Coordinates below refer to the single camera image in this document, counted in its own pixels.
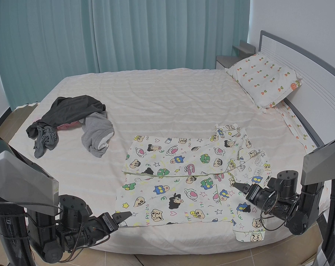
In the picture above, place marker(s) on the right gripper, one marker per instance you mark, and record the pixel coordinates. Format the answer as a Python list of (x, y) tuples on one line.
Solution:
[(260, 198)]

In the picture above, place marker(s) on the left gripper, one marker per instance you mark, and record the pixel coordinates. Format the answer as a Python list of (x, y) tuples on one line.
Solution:
[(99, 230)]

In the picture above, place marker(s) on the white printed pyjama top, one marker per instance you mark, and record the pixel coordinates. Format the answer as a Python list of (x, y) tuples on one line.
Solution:
[(178, 176)]

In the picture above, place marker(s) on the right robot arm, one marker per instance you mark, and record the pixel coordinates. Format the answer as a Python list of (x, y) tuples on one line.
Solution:
[(303, 212)]

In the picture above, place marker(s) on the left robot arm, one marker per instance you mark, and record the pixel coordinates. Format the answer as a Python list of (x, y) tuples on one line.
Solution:
[(48, 242)]

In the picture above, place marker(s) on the light grey garment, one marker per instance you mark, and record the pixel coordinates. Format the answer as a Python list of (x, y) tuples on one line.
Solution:
[(96, 132)]

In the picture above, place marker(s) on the pink garment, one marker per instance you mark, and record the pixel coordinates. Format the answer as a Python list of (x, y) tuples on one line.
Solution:
[(66, 125)]

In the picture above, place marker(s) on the dark grey garment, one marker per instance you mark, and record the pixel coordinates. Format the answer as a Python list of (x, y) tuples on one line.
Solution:
[(45, 140)]

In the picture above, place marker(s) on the white printed pillow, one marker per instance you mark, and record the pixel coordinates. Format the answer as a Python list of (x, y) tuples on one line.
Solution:
[(264, 79)]

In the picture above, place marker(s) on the bed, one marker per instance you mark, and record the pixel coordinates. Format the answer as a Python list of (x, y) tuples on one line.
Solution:
[(170, 101)]

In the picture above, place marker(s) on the black garment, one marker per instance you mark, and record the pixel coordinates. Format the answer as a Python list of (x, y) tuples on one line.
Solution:
[(70, 111)]

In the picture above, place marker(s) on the grey bedside table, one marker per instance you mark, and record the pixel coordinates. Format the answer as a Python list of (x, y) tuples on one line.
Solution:
[(225, 61)]

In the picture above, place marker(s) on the blue-green curtain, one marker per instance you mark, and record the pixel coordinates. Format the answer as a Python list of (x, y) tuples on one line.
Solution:
[(142, 26)]

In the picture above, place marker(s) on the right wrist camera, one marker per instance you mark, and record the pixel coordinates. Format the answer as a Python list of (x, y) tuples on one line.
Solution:
[(271, 183)]

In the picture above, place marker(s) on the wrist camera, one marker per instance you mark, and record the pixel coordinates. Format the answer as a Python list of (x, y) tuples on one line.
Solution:
[(271, 183), (89, 210)]

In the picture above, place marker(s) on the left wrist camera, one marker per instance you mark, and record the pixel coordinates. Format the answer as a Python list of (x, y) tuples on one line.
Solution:
[(89, 210)]

